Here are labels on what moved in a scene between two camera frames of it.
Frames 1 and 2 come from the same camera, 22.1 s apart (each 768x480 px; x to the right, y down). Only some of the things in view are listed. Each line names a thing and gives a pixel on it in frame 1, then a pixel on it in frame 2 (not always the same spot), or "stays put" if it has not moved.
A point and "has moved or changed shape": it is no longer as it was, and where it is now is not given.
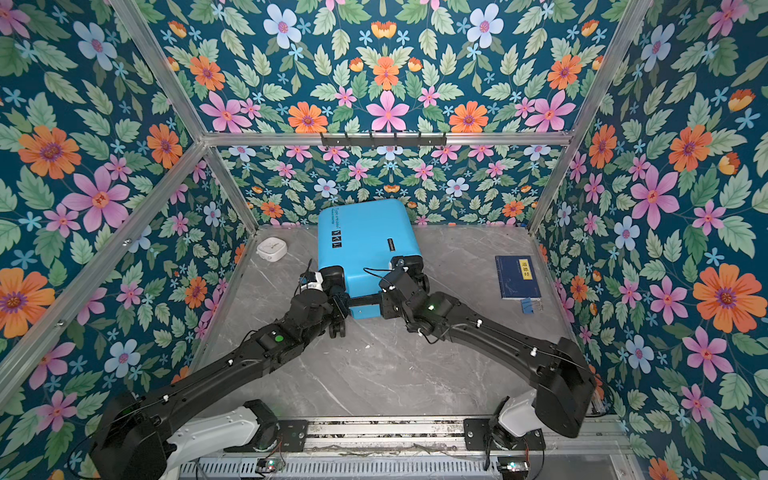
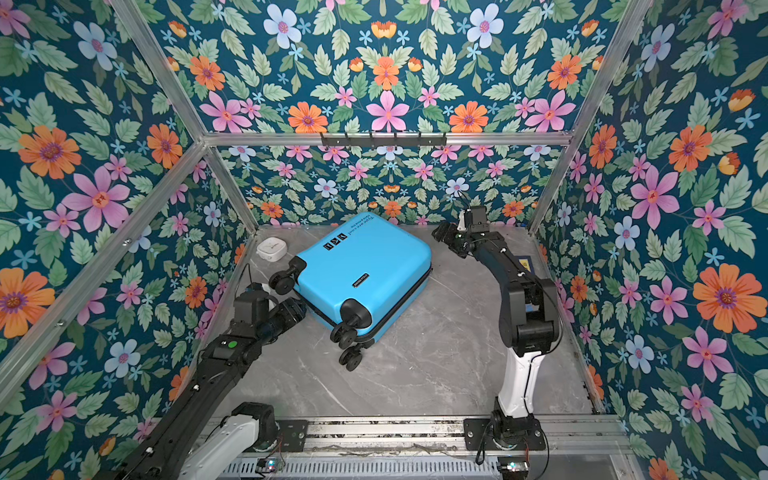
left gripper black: (340, 306) → (290, 310)
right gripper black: (386, 310) → (448, 239)
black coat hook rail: (383, 141) stays put
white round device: (272, 248) stays put
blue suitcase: (366, 239) has moved or changed shape
